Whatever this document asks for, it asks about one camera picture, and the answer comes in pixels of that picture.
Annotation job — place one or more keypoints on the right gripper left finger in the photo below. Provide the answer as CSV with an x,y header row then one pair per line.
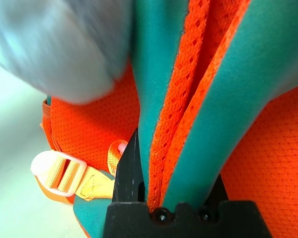
x,y
129,173

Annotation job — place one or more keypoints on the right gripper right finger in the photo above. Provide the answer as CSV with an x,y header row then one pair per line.
x,y
217,193

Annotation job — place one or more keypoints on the orange and teal backpack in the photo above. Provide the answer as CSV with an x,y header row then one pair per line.
x,y
213,99

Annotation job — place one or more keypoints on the grey plush toy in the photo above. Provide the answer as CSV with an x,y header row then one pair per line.
x,y
59,47

